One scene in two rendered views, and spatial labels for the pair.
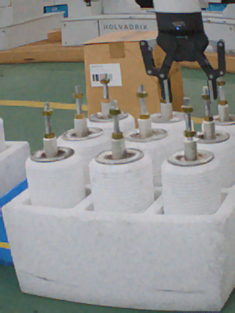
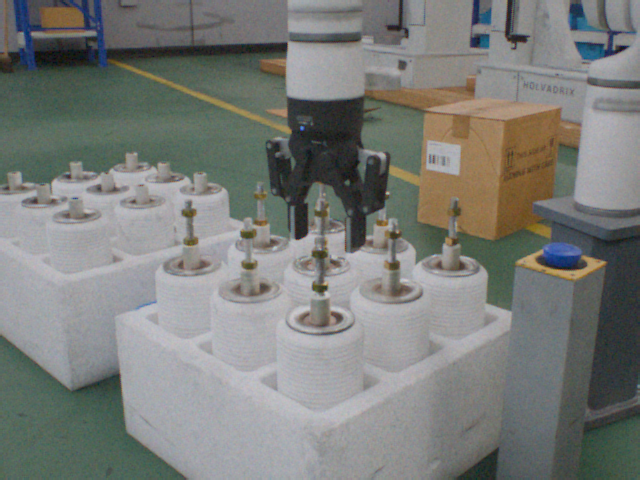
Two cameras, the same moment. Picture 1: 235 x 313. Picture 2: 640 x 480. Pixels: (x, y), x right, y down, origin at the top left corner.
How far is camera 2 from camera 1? 0.52 m
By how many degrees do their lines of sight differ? 20
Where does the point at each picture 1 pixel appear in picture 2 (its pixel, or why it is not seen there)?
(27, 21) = (445, 55)
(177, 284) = not seen: outside the picture
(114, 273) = (207, 444)
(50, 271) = (153, 414)
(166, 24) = (290, 119)
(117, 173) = (227, 312)
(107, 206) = (217, 349)
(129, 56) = (473, 138)
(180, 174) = (285, 340)
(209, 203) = (324, 392)
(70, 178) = (198, 300)
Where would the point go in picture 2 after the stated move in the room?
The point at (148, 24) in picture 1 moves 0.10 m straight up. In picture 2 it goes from (576, 87) to (579, 62)
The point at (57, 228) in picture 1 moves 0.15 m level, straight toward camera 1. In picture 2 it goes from (161, 361) to (94, 425)
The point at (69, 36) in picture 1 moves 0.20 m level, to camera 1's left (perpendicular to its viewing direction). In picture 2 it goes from (484, 89) to (441, 87)
